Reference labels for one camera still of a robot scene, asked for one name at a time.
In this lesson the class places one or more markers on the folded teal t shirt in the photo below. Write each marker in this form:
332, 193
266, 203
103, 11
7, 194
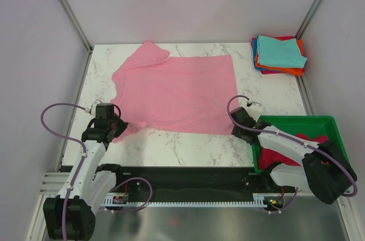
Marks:
278, 53

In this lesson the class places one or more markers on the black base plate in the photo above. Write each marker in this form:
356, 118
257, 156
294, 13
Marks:
191, 184

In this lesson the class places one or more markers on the left aluminium frame post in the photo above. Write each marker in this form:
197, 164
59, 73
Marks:
76, 25

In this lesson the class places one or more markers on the folded orange t shirt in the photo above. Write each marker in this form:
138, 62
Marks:
299, 72

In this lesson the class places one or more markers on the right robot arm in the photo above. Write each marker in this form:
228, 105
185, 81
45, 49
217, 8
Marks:
320, 168

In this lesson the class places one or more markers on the right aluminium frame post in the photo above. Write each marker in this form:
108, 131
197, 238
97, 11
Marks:
316, 1

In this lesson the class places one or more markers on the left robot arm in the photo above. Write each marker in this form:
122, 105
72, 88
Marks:
71, 213

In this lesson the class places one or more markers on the white slotted cable duct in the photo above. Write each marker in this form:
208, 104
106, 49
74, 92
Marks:
111, 201

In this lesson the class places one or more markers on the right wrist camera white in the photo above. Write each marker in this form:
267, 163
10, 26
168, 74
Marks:
251, 102

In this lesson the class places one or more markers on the green plastic bin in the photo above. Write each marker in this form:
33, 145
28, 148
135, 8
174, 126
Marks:
311, 126

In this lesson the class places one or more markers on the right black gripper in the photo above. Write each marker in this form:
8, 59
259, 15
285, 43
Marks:
235, 131

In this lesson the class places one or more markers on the crimson t shirt in bin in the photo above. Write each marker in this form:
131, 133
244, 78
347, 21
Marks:
268, 157

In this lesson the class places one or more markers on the aluminium frame post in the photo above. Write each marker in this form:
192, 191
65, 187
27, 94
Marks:
76, 25
316, 1

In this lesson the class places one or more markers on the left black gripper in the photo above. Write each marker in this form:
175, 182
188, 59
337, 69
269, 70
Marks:
122, 125

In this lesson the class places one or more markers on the pink t shirt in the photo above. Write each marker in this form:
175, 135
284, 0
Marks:
179, 94

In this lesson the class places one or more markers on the folded blue t shirt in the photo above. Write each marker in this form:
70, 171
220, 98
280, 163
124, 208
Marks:
254, 52

